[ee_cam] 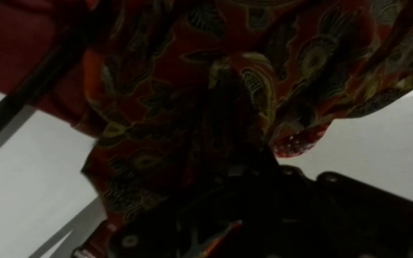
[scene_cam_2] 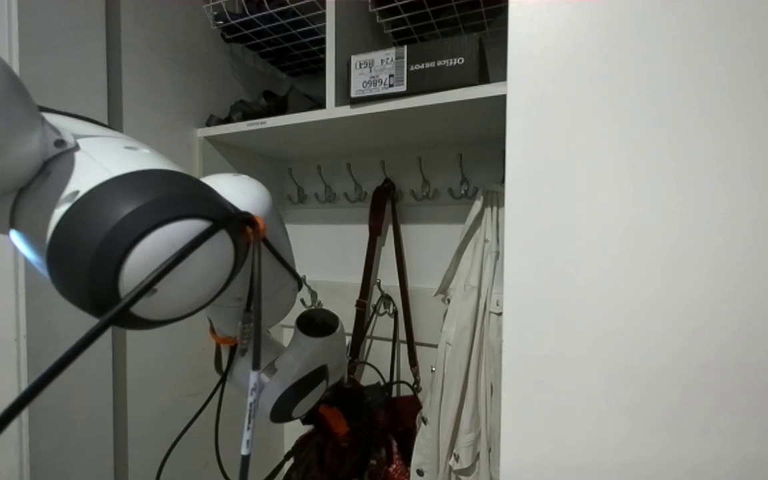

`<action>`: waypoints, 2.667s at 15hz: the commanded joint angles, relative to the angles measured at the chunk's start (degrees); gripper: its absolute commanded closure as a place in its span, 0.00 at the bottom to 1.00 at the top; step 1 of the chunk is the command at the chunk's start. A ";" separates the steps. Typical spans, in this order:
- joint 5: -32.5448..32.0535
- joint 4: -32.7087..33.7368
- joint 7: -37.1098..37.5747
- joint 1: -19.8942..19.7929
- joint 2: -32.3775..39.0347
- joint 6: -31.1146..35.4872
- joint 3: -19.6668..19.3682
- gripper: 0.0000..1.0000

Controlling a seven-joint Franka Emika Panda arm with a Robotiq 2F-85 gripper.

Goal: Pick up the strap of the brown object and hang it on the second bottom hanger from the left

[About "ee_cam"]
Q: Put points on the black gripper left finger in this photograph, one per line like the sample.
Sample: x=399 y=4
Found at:
x=178 y=229

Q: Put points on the patterned brown red fabric bag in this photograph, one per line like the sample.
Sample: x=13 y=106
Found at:
x=193 y=95

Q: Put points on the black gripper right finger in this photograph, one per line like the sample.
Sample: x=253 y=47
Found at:
x=350 y=219

